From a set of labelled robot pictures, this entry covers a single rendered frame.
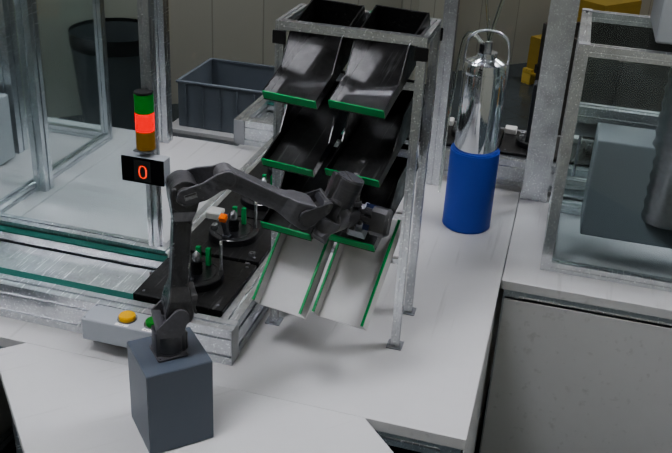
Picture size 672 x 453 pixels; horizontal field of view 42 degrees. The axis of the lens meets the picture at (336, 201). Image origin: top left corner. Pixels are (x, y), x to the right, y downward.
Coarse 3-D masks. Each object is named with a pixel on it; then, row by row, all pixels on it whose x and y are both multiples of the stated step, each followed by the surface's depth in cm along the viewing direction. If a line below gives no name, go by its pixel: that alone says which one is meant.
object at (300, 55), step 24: (312, 0) 201; (336, 24) 205; (360, 24) 198; (288, 48) 196; (312, 48) 201; (336, 48) 199; (288, 72) 196; (312, 72) 195; (336, 72) 192; (264, 96) 191; (288, 96) 187; (312, 96) 189
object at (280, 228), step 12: (324, 168) 215; (288, 180) 211; (300, 180) 213; (312, 180) 213; (324, 180) 212; (264, 216) 204; (276, 216) 207; (264, 228) 205; (276, 228) 202; (288, 228) 201; (312, 228) 200
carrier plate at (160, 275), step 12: (168, 264) 231; (228, 264) 232; (240, 264) 233; (156, 276) 225; (228, 276) 227; (240, 276) 227; (144, 288) 219; (156, 288) 219; (216, 288) 221; (228, 288) 221; (240, 288) 222; (144, 300) 217; (156, 300) 216; (204, 300) 216; (216, 300) 216; (228, 300) 216; (204, 312) 213; (216, 312) 212
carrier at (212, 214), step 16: (256, 208) 245; (208, 224) 253; (240, 224) 249; (256, 224) 247; (192, 240) 243; (208, 240) 244; (224, 240) 240; (240, 240) 241; (256, 240) 245; (224, 256) 236; (240, 256) 236; (256, 256) 237
